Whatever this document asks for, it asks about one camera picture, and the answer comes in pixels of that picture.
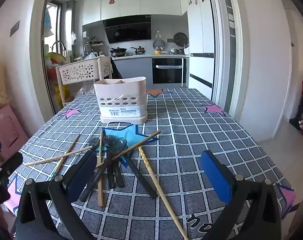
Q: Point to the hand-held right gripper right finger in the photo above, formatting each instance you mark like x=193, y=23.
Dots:
x=214, y=175

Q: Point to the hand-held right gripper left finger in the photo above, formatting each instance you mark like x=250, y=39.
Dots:
x=82, y=172

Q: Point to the green-tipped wooden chopstick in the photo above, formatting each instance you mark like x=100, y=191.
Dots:
x=69, y=152

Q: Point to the light wooden chopstick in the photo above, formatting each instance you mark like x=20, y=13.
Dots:
x=54, y=158
x=100, y=195

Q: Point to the patterned golden chopstick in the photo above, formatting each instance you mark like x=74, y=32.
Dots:
x=166, y=200

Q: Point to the dark brown chopstick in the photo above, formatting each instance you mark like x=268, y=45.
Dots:
x=141, y=142

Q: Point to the beige plastic utensil holder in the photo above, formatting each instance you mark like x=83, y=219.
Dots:
x=121, y=110

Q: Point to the pink board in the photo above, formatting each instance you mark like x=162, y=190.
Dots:
x=6, y=132

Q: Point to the grey checked star tablecloth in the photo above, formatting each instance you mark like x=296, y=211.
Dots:
x=191, y=142

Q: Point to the cream bumpy cushion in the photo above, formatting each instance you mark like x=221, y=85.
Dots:
x=0, y=87

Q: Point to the yellow bag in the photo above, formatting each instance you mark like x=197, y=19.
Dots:
x=62, y=93

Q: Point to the white flower-cutout storage cart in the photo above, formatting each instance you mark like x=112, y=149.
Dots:
x=79, y=71

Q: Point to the black plastic bag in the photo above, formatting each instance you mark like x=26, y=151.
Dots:
x=116, y=70

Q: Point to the green and yellow basin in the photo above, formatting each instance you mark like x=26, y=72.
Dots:
x=56, y=58

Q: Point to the black built-in oven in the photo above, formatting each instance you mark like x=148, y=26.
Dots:
x=167, y=72

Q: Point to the clear plastic bag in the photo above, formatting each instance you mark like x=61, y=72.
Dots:
x=92, y=56

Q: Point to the grey kitchen counter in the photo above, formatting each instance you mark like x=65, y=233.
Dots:
x=136, y=67

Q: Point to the curved kitchen faucet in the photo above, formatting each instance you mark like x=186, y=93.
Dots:
x=58, y=43

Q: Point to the black wok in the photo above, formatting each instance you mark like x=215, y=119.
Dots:
x=118, y=52

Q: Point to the dark cooking pot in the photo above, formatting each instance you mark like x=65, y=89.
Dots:
x=139, y=50

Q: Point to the light blue hanging cloth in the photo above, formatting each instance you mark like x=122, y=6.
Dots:
x=47, y=21

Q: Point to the white refrigerator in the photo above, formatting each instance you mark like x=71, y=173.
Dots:
x=200, y=30

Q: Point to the black range hood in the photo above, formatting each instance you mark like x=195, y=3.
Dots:
x=129, y=30

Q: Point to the white upper kitchen cabinets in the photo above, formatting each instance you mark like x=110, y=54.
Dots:
x=131, y=2

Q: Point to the grey wall switch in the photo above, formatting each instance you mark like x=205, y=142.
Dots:
x=14, y=28

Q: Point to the white sliding door frame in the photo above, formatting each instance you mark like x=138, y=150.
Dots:
x=235, y=42

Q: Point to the round dark wall pan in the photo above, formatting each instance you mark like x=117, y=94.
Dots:
x=180, y=39

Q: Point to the round grey wall rack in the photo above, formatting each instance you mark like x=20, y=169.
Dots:
x=158, y=44

